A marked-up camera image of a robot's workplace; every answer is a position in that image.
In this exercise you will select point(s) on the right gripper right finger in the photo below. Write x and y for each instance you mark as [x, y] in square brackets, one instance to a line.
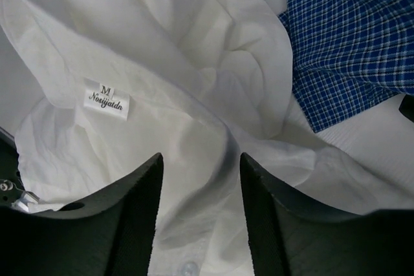
[290, 233]

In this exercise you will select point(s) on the white shirt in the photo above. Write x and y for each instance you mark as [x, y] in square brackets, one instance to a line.
[109, 83]

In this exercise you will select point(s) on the black shirt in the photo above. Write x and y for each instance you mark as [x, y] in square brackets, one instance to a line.
[407, 107]

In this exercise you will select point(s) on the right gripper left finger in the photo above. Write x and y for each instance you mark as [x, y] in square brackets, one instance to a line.
[109, 232]

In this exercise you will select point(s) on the blue checked shirt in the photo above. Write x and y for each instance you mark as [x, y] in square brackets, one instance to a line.
[348, 55]

